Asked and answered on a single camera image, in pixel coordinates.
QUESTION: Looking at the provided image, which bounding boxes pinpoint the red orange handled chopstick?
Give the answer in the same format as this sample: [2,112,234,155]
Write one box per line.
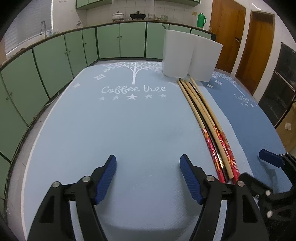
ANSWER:
[187,77,240,183]

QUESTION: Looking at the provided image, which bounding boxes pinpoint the red patterned bamboo chopstick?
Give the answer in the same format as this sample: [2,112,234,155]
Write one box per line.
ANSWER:
[178,78,228,183]

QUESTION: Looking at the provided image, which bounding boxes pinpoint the dark brown chopstick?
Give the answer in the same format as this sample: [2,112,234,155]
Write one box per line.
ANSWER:
[184,81,229,182]

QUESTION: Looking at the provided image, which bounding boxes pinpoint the chrome kitchen faucet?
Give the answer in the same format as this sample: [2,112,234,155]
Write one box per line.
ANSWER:
[40,20,47,39]

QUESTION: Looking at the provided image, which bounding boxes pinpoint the cardboard box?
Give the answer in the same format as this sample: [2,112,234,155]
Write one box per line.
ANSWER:
[276,108,296,153]

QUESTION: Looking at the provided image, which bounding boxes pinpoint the dark blue table mat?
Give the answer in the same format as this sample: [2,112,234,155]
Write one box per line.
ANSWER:
[196,71,292,192]

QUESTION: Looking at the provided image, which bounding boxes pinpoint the black shelf unit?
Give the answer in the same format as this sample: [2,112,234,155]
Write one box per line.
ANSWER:
[259,43,296,128]

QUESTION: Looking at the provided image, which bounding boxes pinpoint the plain bamboo chopstick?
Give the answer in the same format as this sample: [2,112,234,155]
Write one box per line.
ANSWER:
[178,79,234,183]

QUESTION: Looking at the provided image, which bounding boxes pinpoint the brown wooden door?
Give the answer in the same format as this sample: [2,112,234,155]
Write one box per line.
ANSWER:
[235,11,275,94]
[210,0,246,73]

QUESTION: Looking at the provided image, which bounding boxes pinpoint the white right utensil holder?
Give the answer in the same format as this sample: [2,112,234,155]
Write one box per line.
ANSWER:
[188,36,223,82]

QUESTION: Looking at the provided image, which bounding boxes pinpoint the white utensil holder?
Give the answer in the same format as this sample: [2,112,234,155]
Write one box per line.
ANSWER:
[162,30,196,78]
[188,36,223,82]

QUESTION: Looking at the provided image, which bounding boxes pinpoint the green base cabinets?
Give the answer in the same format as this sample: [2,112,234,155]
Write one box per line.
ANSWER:
[1,21,216,194]

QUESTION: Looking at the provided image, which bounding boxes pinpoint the white left utensil holder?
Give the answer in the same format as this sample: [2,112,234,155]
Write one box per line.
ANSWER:
[162,30,196,78]

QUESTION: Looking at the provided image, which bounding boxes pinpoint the green thermos jug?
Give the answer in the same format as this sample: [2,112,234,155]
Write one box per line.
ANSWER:
[197,12,207,29]

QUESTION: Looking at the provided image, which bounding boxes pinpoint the black wok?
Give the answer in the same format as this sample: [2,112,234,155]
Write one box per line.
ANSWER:
[130,11,147,21]

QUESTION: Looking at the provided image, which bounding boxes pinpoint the window blind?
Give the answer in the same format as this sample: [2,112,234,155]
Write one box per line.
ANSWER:
[4,0,53,53]

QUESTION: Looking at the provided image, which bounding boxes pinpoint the green upper cabinets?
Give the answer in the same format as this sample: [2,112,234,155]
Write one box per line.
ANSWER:
[76,0,200,10]

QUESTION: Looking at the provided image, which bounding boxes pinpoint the bamboo chopstick red handle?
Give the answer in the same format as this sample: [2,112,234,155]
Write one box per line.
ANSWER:
[190,77,240,181]

